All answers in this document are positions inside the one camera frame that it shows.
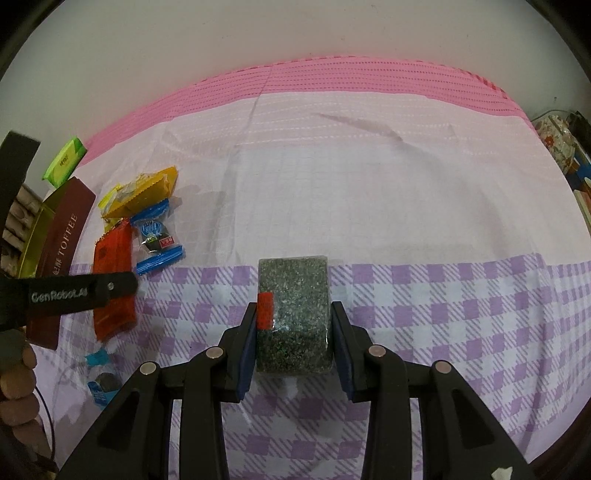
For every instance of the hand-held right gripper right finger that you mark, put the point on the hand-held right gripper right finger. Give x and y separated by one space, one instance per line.
341 355

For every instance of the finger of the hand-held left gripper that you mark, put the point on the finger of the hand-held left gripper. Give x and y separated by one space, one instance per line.
83 293

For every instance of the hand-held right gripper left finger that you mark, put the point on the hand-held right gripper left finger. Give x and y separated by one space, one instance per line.
247 355

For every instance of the red snack packet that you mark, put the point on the red snack packet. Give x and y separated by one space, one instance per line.
113 258

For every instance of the grey snack packet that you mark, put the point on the grey snack packet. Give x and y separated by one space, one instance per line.
295 323

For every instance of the maroon and gold tin box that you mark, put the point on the maroon and gold tin box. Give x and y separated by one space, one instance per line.
64 230

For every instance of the yellow clear-window candy packet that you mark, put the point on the yellow clear-window candy packet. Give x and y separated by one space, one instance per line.
108 199

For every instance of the blue candy packet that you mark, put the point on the blue candy packet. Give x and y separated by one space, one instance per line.
99 390
154 230

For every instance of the orange-yellow snack packet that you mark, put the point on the orange-yellow snack packet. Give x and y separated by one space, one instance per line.
147 194

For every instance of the person's left hand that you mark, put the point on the person's left hand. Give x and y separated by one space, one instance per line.
18 383

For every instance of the beige ribbed wooden headboard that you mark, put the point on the beige ribbed wooden headboard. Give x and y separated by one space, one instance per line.
21 217

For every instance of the green tissue pack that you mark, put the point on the green tissue pack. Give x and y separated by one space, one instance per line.
64 161

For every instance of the floral bag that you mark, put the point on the floral bag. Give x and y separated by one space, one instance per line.
554 138

